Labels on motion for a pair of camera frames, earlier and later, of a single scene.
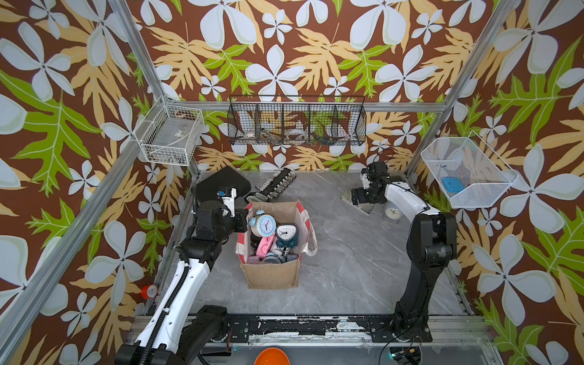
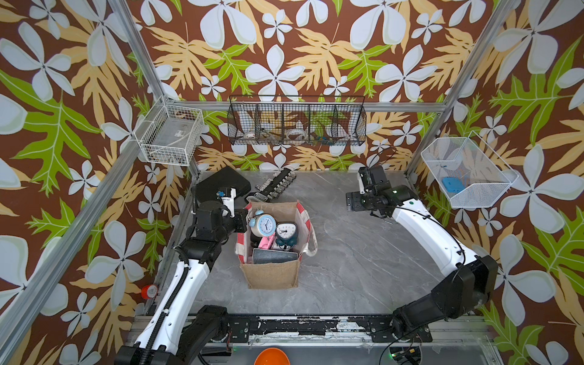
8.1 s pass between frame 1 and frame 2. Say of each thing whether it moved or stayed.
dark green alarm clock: stayed
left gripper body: stayed
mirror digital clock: moved
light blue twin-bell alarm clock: stayed
